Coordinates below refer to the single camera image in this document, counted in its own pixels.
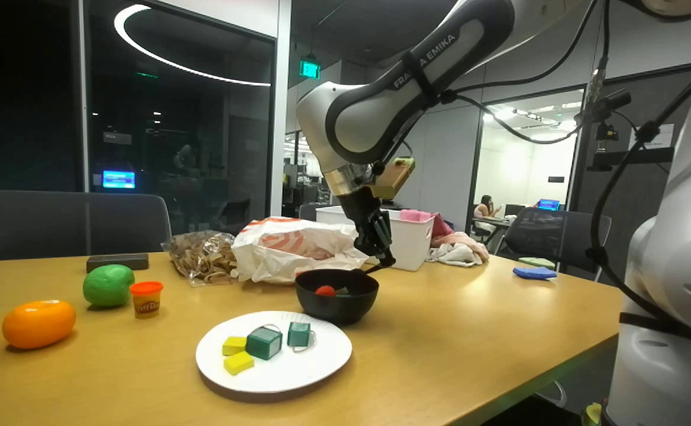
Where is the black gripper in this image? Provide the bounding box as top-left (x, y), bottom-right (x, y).
top-left (340, 187), bottom-right (392, 260)

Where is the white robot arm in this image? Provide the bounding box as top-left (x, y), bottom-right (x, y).
top-left (299, 0), bottom-right (691, 426)

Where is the black bowl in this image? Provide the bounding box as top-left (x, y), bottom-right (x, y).
top-left (295, 270), bottom-right (378, 325)

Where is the red block in bowl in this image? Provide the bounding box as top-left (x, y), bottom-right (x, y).
top-left (315, 284), bottom-right (335, 298)

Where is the grey white towel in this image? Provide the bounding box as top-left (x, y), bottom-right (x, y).
top-left (430, 244), bottom-right (486, 268)

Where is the white paper bag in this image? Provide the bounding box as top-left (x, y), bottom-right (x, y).
top-left (231, 219), bottom-right (370, 284)

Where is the small teal cube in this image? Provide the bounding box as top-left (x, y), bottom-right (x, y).
top-left (286, 323), bottom-right (313, 348)

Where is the blue object on table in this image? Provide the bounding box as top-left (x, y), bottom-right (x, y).
top-left (514, 266), bottom-right (556, 280)

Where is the large teal cube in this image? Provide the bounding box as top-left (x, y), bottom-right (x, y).
top-left (246, 326), bottom-right (281, 361)

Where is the white paper plate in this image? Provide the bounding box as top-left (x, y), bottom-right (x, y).
top-left (195, 310), bottom-right (352, 394)

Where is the clear snack bag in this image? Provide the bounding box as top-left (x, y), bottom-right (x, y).
top-left (163, 231), bottom-right (236, 283)

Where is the yellow block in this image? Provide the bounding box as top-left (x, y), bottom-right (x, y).
top-left (223, 337), bottom-right (246, 358)
top-left (223, 354), bottom-right (256, 376)

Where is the dark office chair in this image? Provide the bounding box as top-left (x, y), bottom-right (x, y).
top-left (502, 208), bottom-right (614, 280)

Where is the black phone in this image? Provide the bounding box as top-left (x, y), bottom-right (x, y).
top-left (86, 253), bottom-right (150, 272)

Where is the small orange lidded cup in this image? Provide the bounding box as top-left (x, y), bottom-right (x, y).
top-left (131, 283), bottom-right (163, 318)

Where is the green plastic ball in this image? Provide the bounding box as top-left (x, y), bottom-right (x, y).
top-left (82, 266), bottom-right (136, 307)

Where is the orange plastic egg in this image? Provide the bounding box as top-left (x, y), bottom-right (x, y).
top-left (3, 300), bottom-right (75, 350)

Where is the grey office chair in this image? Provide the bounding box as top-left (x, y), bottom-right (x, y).
top-left (0, 189), bottom-right (172, 260)

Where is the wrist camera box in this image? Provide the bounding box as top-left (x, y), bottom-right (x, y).
top-left (373, 157), bottom-right (416, 201)

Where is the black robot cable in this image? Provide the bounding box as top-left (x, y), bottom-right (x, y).
top-left (438, 0), bottom-right (691, 350)

